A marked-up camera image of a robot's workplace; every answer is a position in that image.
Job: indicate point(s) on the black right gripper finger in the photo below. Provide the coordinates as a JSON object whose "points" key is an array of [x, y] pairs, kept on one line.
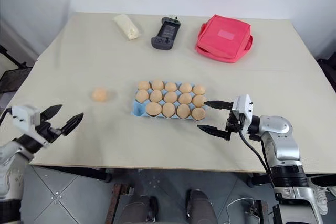
{"points": [[220, 104], [215, 131]]}

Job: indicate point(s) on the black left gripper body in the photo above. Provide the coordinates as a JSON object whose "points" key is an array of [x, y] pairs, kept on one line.
{"points": [[48, 130]]}

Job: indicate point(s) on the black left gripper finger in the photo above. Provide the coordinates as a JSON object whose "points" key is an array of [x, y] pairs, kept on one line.
{"points": [[72, 124], [51, 112]]}

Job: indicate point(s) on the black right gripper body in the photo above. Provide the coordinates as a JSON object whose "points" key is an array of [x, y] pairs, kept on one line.
{"points": [[233, 124]]}

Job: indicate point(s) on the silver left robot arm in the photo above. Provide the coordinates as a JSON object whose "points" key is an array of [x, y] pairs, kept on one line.
{"points": [[10, 161]]}

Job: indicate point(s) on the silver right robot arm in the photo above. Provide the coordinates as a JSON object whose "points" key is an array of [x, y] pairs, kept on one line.
{"points": [[286, 153]]}

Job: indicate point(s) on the brown egg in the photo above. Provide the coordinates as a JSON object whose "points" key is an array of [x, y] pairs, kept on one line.
{"points": [[199, 89], [170, 86], [170, 97], [168, 110], [186, 87], [158, 85], [144, 85], [100, 94], [142, 95], [198, 100], [198, 113], [153, 109], [185, 98], [183, 111], [156, 96]]}

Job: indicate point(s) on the blue egg carton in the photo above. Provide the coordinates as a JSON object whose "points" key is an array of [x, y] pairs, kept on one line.
{"points": [[137, 107]]}

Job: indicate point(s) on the black table caster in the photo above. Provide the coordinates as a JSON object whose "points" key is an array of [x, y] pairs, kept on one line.
{"points": [[108, 175], [256, 180]]}

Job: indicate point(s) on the pink fabric bag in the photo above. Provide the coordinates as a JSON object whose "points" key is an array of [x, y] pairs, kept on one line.
{"points": [[224, 37]]}

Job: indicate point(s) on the dark rounded shape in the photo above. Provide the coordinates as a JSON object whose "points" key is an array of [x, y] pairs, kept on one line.
{"points": [[200, 207]]}

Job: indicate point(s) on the rusty metal bar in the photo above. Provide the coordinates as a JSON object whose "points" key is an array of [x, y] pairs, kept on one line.
{"points": [[118, 200]]}

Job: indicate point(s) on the black handheld game controller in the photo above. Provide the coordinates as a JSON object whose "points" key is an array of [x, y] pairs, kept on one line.
{"points": [[165, 33]]}

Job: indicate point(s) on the black floor equipment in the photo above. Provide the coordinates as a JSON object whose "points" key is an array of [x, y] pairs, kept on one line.
{"points": [[257, 212]]}

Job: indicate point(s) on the black stand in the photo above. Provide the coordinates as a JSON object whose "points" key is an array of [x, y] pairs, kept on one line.
{"points": [[328, 73]]}

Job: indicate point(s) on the white plastic pouch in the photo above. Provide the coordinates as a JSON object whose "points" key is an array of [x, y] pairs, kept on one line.
{"points": [[127, 27]]}

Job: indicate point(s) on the white sneaker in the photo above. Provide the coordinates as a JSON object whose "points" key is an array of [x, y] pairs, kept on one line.
{"points": [[319, 197]]}

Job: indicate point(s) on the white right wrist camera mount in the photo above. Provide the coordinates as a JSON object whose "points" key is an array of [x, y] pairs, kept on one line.
{"points": [[242, 108]]}

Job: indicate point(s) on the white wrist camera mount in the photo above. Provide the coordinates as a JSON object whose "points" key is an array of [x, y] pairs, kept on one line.
{"points": [[242, 108], [25, 117]]}

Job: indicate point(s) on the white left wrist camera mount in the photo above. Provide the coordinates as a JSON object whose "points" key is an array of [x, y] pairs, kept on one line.
{"points": [[25, 117]]}

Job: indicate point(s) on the black metal frame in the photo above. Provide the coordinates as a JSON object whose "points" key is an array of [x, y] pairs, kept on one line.
{"points": [[14, 74]]}

